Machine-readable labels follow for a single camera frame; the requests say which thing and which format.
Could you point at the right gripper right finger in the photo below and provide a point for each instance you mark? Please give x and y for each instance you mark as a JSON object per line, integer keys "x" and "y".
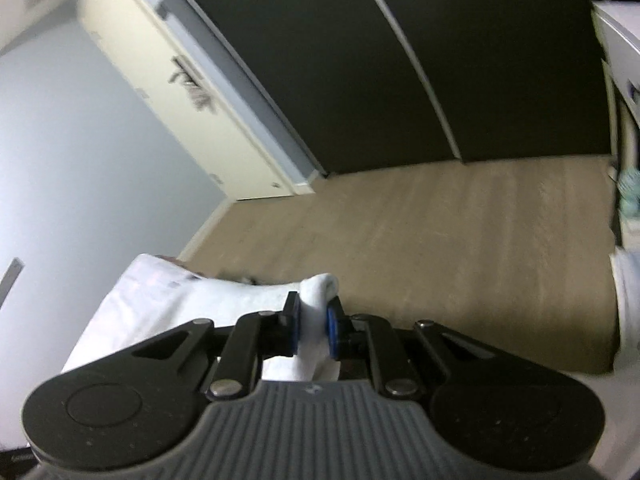
{"x": 401, "y": 363}

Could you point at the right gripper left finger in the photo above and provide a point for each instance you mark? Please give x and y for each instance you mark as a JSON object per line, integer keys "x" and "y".
{"x": 224, "y": 363}

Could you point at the white towel garment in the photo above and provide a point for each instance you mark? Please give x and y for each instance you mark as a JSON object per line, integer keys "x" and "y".
{"x": 625, "y": 271}

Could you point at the black wardrobe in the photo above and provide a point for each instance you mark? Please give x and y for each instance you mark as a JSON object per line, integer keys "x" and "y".
{"x": 368, "y": 84}

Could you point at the cream door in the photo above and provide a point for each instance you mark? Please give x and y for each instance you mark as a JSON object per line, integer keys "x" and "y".
{"x": 223, "y": 143}

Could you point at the white dresser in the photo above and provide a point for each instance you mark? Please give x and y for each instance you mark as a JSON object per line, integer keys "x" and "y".
{"x": 618, "y": 24}

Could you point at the door handle with tassel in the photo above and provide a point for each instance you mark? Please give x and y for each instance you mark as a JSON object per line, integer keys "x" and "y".
{"x": 197, "y": 94}

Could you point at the grey wall bracket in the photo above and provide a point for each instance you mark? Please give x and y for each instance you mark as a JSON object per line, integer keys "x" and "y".
{"x": 8, "y": 280}

